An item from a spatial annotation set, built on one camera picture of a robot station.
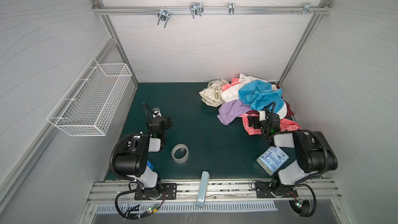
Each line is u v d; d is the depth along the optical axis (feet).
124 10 2.62
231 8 2.57
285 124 3.04
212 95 3.23
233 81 3.74
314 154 1.52
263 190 2.40
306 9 2.51
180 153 2.81
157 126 2.33
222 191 2.46
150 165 2.58
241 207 2.30
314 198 2.30
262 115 2.81
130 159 1.47
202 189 2.33
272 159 2.56
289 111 3.52
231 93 3.35
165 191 2.40
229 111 3.21
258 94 2.82
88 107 2.24
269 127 2.43
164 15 2.61
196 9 2.51
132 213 2.30
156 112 2.64
